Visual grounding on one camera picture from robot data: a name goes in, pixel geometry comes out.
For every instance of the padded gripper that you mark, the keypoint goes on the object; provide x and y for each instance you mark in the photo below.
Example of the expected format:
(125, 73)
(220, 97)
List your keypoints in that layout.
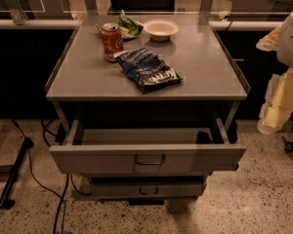
(291, 41)

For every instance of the grey top drawer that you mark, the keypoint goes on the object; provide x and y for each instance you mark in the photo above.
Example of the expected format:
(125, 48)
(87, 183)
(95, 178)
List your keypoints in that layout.
(146, 152)

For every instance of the grey drawer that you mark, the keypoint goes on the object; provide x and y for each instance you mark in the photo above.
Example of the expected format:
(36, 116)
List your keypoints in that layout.
(146, 152)
(147, 187)

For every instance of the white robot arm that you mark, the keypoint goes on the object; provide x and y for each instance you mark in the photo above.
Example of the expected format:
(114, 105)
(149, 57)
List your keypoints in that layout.
(284, 51)

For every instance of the grey metal drawer cabinet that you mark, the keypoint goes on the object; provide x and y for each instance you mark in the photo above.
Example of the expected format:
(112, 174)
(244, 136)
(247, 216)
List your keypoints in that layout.
(86, 88)

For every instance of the grey lower drawer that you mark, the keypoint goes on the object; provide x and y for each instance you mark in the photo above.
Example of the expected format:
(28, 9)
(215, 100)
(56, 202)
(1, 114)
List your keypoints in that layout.
(147, 187)

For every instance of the black caster wheel base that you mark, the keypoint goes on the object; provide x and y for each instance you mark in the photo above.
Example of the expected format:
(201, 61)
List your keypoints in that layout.
(291, 143)

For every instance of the white paper bowl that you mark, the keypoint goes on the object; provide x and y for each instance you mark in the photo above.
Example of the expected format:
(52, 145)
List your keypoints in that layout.
(160, 29)

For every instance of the blue chip bag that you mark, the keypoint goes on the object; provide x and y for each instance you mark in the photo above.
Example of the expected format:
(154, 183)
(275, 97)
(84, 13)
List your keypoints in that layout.
(147, 70)

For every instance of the green chip bag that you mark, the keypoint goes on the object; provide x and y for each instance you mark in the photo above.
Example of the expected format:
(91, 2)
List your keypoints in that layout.
(130, 29)

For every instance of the red soda can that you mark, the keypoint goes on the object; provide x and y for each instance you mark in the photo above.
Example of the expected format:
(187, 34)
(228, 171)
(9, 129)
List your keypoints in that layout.
(112, 40)

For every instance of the black floor stand bar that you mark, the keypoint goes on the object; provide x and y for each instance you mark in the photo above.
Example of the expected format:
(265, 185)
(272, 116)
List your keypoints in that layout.
(5, 202)

